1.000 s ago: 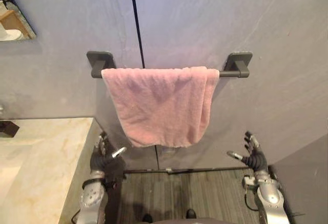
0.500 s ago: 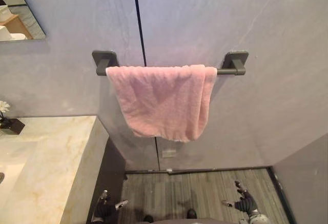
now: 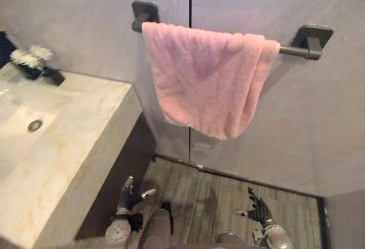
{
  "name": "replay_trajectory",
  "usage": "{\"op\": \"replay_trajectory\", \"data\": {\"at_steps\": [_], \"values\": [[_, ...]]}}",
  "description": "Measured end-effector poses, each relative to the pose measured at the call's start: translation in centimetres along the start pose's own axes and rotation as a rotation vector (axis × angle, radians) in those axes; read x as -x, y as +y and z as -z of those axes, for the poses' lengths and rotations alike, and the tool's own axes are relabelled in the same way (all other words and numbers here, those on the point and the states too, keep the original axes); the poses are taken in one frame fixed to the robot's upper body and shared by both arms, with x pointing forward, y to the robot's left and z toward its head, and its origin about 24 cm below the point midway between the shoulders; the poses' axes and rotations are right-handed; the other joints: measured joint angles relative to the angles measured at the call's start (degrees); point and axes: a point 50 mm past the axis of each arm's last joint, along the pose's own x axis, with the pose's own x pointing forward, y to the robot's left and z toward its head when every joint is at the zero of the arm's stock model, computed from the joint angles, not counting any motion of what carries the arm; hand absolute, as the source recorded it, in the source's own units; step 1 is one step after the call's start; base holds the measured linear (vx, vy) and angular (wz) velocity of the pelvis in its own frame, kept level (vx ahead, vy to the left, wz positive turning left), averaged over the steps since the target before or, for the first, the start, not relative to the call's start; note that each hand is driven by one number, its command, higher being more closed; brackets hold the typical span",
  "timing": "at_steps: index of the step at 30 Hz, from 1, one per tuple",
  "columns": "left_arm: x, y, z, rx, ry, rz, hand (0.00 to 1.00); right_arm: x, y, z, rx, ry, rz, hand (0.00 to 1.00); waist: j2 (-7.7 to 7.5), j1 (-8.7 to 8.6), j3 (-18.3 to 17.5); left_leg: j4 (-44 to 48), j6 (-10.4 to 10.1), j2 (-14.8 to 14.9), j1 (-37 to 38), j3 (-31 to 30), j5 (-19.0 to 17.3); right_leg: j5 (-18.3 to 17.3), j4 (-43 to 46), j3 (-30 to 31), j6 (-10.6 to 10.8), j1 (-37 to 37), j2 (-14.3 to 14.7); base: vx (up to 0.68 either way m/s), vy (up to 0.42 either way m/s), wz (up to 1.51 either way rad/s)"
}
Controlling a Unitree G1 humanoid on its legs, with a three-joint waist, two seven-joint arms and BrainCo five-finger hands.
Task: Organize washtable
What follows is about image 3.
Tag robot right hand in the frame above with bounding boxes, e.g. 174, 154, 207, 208
234, 186, 274, 228

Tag dark grey towel bar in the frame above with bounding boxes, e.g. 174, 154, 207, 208
131, 0, 334, 61

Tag beige marble washbasin counter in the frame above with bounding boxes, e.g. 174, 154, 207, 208
0, 60, 158, 249

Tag dark object beside basin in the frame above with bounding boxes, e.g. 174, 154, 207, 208
0, 31, 17, 69

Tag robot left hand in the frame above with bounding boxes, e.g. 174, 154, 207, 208
117, 175, 157, 215

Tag white flowers in black pot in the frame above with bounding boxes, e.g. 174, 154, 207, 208
10, 44, 54, 80

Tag pink towel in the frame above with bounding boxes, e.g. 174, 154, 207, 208
141, 22, 282, 141

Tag metal sink drain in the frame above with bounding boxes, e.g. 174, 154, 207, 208
27, 119, 44, 132

